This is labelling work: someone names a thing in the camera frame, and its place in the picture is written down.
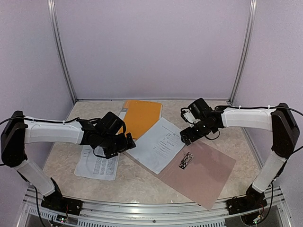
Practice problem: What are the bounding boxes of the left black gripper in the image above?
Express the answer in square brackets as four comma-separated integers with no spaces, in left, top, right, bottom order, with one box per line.
[99,132,135,159]

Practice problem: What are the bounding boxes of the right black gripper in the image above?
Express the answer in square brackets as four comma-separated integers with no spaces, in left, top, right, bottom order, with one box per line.
[180,119,214,145]

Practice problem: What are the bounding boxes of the white printed paper sheets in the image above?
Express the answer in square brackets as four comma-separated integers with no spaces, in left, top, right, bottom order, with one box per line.
[127,117,185,174]

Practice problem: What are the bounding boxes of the orange file folder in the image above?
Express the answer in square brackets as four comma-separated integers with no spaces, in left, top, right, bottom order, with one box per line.
[119,100,162,140]

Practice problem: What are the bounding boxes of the translucent grey plastic sheet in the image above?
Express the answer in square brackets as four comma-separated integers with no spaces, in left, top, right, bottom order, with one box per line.
[126,141,236,210]

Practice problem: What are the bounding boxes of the remaining white paper stack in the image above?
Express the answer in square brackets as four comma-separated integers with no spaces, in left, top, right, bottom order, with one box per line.
[74,145,119,181]

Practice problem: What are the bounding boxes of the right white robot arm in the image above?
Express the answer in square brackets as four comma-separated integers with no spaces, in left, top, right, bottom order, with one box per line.
[180,98,302,210]

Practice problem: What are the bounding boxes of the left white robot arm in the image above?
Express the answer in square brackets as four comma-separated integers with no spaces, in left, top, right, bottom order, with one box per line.
[0,111,136,210]

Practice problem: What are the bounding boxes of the metal clip in grey folder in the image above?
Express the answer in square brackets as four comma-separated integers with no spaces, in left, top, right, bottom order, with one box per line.
[179,152,194,169]

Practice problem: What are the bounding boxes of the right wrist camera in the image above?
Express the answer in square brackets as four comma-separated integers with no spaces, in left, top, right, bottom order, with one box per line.
[180,107,199,125]

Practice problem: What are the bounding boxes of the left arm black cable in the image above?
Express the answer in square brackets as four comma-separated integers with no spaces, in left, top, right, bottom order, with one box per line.
[0,117,126,166]

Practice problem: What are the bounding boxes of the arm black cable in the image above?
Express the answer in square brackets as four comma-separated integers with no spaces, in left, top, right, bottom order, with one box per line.
[0,117,126,166]
[180,105,303,190]

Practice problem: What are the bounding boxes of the front aluminium rail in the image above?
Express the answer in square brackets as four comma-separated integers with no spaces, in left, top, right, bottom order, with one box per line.
[15,187,293,227]

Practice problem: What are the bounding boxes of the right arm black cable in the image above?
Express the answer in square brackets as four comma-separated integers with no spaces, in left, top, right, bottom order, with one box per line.
[180,105,303,190]

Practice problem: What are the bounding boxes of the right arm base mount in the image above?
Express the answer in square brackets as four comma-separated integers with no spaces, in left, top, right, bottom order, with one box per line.
[226,197,267,215]

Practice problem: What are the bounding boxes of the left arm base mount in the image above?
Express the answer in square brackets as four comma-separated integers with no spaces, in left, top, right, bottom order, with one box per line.
[41,195,83,216]

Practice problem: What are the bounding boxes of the right aluminium frame post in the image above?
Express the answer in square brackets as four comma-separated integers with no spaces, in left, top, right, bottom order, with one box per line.
[229,0,257,104]

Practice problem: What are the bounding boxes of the aluminium frame post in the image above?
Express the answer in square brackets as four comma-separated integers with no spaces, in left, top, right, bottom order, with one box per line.
[229,0,257,104]
[47,0,78,104]

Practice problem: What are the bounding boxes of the left aluminium frame post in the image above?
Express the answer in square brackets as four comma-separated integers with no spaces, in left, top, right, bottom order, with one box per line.
[47,0,78,104]

